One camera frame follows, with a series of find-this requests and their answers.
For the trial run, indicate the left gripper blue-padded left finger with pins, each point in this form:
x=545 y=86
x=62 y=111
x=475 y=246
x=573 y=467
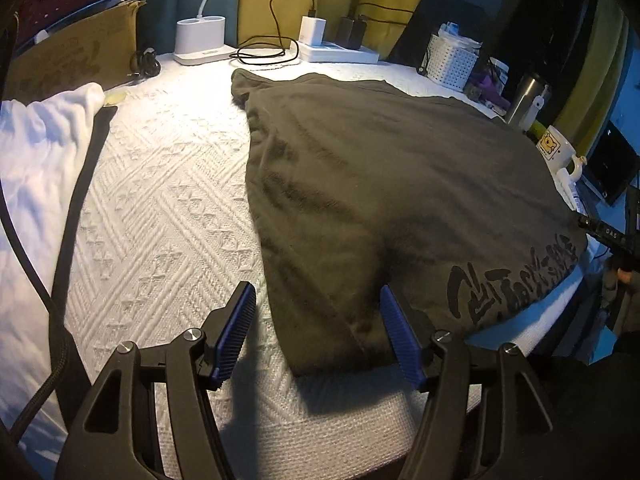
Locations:
x=114 y=435

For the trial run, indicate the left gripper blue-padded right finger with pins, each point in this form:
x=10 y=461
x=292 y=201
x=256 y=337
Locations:
x=516 y=431

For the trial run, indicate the dark brown t-shirt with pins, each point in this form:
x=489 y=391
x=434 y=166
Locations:
x=355 y=185

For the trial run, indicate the white cream tube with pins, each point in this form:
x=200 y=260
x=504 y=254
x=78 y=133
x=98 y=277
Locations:
x=570 y=189

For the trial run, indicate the white cartoon mug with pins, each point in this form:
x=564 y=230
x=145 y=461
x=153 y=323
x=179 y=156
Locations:
x=559 y=154

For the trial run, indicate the stainless steel tumbler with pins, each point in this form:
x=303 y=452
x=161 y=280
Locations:
x=532 y=95

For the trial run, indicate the white textured bed cover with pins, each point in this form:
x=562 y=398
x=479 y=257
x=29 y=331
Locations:
x=165 y=234

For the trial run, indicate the purple cloth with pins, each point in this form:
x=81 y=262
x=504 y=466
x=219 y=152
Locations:
x=488 y=90

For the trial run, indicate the white perforated plastic basket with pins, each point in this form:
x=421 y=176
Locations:
x=451 y=57

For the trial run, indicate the white folded cloth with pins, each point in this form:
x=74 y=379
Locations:
x=43 y=147

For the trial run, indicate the black charger plug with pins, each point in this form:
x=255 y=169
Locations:
x=350 y=33

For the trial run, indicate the white power strip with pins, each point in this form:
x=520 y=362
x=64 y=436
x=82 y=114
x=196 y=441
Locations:
x=328 y=52

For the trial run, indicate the white charger plug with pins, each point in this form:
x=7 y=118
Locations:
x=311 y=31

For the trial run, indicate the brown cardboard box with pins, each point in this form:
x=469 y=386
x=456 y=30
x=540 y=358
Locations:
x=100 y=48

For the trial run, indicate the white desk lamp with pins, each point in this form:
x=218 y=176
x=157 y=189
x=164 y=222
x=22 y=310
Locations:
x=200 y=40

